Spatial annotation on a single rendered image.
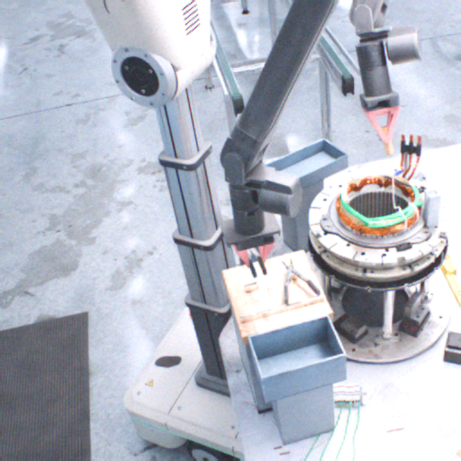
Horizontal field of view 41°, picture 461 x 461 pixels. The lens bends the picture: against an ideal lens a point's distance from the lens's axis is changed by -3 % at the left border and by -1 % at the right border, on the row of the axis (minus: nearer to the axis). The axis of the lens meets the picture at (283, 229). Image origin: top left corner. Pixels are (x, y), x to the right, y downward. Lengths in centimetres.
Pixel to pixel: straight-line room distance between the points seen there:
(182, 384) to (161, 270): 90
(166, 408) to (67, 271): 120
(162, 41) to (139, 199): 221
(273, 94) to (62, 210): 268
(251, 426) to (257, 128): 73
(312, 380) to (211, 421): 92
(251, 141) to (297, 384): 49
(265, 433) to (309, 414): 14
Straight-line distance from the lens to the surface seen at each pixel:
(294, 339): 130
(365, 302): 168
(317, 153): 178
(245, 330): 127
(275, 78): 97
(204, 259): 174
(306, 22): 93
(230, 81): 278
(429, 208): 139
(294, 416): 136
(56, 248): 333
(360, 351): 156
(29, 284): 319
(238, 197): 110
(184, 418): 215
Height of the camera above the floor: 203
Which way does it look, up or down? 41 degrees down
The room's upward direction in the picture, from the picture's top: 6 degrees counter-clockwise
